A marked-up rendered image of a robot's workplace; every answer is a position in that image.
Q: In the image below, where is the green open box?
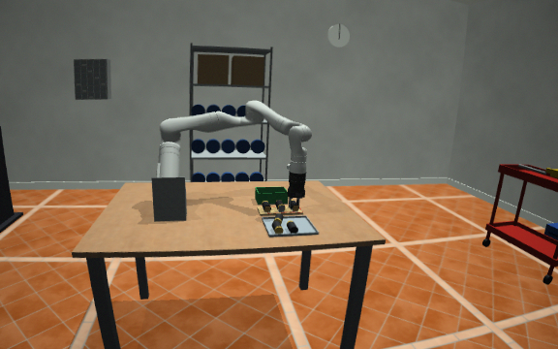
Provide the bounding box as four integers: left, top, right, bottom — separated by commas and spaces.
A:
255, 187, 289, 205

